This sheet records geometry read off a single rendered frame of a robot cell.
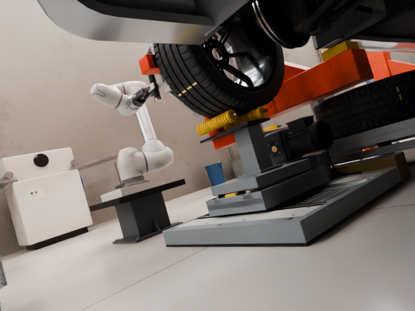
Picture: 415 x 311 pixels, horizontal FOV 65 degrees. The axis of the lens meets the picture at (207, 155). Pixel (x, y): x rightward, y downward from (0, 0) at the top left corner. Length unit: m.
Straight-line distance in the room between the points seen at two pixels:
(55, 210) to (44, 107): 1.75
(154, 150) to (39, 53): 3.65
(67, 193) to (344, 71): 3.41
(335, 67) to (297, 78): 0.22
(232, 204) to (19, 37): 4.79
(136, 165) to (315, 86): 1.25
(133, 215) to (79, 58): 4.04
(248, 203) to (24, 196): 3.18
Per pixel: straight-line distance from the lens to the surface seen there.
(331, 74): 1.85
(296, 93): 1.95
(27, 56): 5.63
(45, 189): 4.23
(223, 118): 1.48
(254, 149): 1.52
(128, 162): 2.28
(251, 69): 1.84
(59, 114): 5.38
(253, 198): 1.34
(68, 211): 4.27
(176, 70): 1.44
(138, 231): 2.20
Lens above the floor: 0.30
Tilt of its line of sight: 3 degrees up
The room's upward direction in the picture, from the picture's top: 16 degrees counter-clockwise
